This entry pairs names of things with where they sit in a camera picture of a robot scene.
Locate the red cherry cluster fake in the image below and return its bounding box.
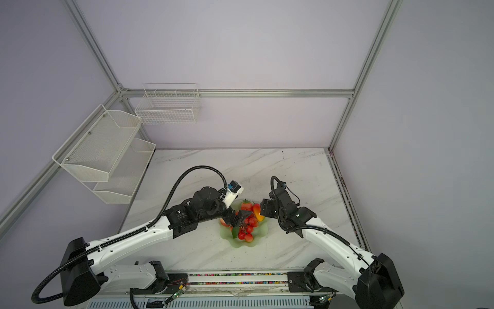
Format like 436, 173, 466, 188
230, 215, 259, 243

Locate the orange yellow mango fake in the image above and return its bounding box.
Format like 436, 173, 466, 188
252, 203, 265, 222

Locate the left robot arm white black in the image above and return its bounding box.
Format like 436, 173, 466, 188
60, 182, 253, 306

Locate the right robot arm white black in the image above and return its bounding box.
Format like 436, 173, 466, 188
261, 176, 405, 308

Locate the green scalloped fruit bowl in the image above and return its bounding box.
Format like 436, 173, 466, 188
219, 213, 268, 248

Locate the white two-tier mesh shelf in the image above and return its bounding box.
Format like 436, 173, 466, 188
52, 105, 156, 204

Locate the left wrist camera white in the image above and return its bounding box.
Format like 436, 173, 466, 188
223, 180, 244, 208

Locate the front aluminium rail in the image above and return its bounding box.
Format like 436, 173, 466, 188
79, 270, 345, 308

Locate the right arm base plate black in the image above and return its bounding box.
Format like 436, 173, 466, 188
287, 272, 334, 293

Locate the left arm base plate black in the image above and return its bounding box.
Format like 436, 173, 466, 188
133, 273, 189, 295

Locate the white wire basket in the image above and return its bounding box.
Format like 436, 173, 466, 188
135, 83, 202, 125

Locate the aluminium frame structure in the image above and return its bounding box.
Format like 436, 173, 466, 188
0, 0, 404, 271

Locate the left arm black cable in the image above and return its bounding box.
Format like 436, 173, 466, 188
30, 165, 228, 309

